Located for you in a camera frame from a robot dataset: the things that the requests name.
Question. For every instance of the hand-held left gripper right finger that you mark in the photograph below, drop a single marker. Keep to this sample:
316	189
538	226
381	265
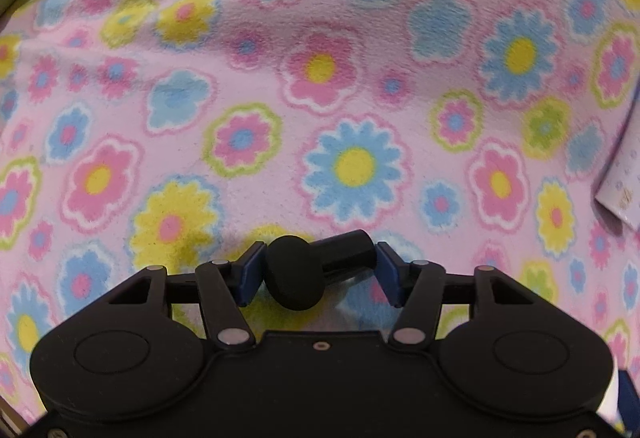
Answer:
392	278

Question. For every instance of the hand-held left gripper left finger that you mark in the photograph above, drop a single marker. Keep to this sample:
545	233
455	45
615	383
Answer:
249	273

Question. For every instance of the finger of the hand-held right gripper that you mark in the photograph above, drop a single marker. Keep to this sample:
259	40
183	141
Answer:
631	395

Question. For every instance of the black mini microphone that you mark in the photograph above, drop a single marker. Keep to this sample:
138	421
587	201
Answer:
295	273

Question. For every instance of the pink floral fleece blanket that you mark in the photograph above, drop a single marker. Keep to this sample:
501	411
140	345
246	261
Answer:
350	68

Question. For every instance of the purple and white bottle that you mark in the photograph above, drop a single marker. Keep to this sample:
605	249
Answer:
622	168

